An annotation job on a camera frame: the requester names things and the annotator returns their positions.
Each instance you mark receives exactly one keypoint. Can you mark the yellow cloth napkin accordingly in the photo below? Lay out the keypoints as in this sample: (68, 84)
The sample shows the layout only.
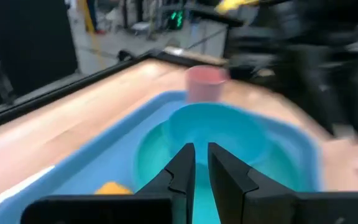
(112, 188)

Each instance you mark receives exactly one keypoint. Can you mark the blue plastic bowl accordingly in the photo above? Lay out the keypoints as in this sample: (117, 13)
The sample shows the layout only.
(216, 130)

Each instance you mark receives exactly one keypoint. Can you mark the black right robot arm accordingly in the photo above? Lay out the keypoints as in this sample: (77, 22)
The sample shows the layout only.
(322, 25)

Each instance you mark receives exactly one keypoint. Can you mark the black backdrop curtain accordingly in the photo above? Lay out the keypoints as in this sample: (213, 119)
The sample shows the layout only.
(26, 46)

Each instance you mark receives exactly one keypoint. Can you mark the pink plastic cup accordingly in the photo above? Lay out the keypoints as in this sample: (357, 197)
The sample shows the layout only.
(205, 84)

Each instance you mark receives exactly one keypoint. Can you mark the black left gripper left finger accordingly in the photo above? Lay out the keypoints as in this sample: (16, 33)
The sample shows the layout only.
(182, 186)

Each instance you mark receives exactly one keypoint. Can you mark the green lit display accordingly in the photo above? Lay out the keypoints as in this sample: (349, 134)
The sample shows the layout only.
(176, 18)

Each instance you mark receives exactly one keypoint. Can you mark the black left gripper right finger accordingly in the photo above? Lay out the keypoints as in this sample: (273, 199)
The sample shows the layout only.
(228, 186)

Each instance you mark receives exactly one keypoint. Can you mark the teal plastic plate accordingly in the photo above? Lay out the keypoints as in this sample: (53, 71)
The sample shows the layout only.
(154, 155)

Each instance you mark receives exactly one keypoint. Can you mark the blue plastic tray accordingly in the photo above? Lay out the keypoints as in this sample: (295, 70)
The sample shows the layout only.
(89, 168)

